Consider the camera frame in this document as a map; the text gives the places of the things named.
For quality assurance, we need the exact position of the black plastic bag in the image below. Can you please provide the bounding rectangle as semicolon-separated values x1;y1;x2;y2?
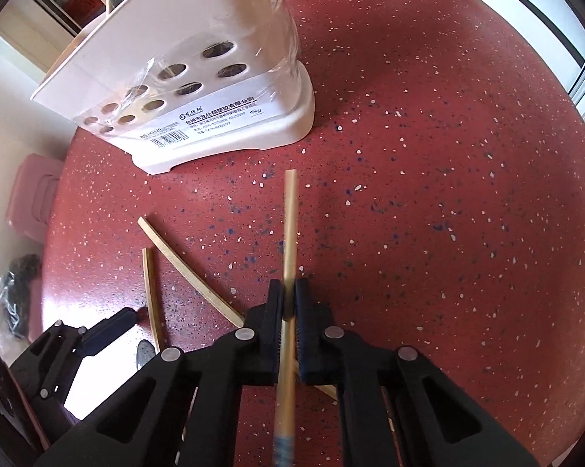
0;254;44;341

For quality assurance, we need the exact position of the tall pink plastic stool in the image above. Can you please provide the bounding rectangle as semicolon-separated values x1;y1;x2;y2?
5;153;65;244

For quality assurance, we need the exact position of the red plastic crate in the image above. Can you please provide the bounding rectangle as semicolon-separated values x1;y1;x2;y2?
61;0;108;30

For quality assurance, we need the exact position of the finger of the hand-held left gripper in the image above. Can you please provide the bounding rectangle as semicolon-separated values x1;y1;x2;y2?
32;350;86;429
28;307;138;375

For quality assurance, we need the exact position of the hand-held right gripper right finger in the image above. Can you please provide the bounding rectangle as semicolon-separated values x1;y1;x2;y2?
295;279;540;467

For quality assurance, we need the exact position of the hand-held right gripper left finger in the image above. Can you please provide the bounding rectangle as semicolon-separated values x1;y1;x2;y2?
33;279;284;467

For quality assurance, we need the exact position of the white cutlery holder basket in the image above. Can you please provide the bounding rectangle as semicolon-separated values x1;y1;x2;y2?
30;0;317;175

